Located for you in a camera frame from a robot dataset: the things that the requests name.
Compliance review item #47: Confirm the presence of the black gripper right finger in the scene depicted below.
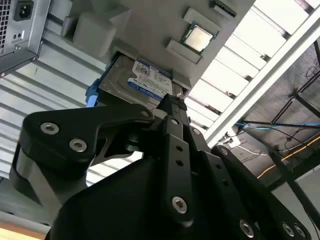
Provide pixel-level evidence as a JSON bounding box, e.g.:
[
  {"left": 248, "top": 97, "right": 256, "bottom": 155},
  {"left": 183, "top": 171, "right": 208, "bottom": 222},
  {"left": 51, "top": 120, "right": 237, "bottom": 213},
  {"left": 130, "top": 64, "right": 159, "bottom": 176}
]
[{"left": 176, "top": 98, "right": 313, "bottom": 240}]

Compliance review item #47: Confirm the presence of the hard disk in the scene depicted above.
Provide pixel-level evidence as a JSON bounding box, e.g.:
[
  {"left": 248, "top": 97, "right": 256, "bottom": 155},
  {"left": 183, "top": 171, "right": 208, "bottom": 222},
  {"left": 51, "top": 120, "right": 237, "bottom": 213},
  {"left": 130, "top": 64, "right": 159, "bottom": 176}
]
[{"left": 84, "top": 54, "right": 188, "bottom": 111}]

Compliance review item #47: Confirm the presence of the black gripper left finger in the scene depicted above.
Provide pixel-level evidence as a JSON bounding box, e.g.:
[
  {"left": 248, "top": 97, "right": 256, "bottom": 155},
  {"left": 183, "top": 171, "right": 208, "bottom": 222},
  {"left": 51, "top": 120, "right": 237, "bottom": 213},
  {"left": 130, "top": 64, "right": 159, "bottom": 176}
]
[{"left": 9, "top": 94, "right": 195, "bottom": 226}]

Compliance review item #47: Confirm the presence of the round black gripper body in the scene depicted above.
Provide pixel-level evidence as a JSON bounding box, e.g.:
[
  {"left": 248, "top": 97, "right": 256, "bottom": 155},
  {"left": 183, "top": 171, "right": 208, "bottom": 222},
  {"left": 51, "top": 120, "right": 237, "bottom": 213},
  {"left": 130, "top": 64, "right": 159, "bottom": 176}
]
[{"left": 46, "top": 156, "right": 241, "bottom": 240}]

